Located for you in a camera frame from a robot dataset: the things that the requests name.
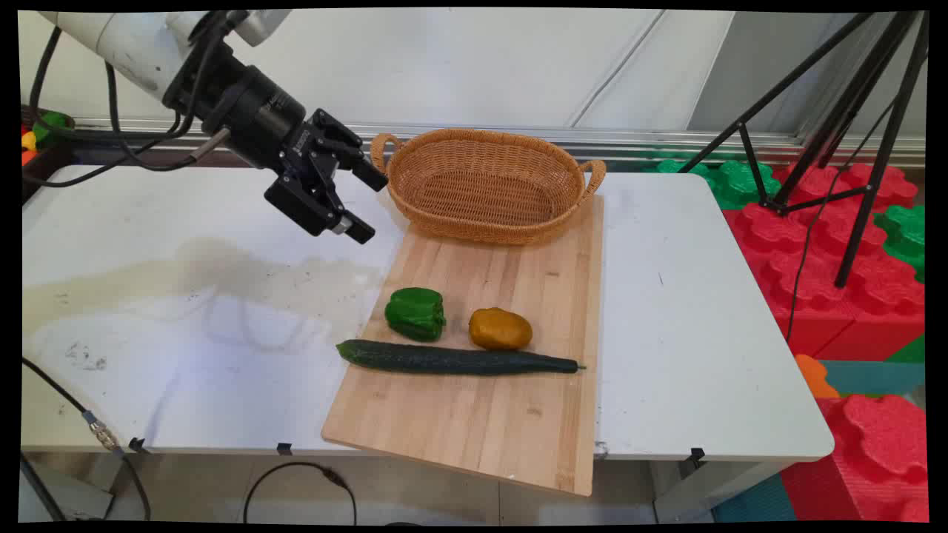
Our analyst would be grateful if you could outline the green foam block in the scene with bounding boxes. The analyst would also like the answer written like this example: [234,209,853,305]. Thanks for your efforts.
[643,158,783,211]
[873,204,927,284]

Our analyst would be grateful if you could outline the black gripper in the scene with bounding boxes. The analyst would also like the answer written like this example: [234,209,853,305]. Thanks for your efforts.
[201,65,389,246]

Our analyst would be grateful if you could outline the orange foam piece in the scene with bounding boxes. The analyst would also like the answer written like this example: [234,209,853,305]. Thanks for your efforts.
[795,354,842,400]

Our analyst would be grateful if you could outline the grey table leg frame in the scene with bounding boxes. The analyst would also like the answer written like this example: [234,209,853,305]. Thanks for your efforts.
[650,459,787,524]

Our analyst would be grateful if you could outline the thin black tripod cable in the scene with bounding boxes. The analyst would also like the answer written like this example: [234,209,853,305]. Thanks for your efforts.
[784,96,898,346]

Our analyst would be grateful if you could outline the large red foam block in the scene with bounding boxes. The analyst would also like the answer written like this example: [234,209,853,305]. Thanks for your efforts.
[722,162,927,362]

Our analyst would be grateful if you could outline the black cable with metal connector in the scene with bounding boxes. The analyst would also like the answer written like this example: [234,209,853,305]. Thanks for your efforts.
[21,357,153,521]

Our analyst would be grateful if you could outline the black looped cable with plug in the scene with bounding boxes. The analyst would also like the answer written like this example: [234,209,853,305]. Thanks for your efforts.
[242,462,358,526]

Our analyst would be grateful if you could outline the aluminium wall rail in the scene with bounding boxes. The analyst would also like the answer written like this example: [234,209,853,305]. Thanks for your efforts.
[74,117,927,168]

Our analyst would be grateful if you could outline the woven wicker basket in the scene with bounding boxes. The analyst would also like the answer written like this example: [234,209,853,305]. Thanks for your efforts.
[370,128,607,247]

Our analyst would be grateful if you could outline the teal foam mat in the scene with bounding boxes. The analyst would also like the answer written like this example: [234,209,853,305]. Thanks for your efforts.
[818,360,926,398]

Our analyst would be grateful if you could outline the black camera tripod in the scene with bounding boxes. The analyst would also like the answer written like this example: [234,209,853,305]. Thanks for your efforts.
[678,11,929,289]

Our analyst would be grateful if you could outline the long dark green cucumber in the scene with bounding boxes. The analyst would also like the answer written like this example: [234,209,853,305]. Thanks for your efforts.
[336,339,587,376]

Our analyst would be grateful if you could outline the brown potato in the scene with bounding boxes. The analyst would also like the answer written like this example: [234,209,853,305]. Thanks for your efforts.
[468,307,534,352]

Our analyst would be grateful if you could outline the wooden cutting board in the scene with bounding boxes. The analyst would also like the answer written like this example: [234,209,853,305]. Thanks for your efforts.
[321,194,605,497]

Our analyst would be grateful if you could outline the green bell pepper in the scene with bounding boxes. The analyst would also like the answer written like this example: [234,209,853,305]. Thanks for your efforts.
[384,287,447,343]

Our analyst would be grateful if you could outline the green toy piece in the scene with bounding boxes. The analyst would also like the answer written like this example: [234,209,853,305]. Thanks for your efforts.
[33,110,76,143]

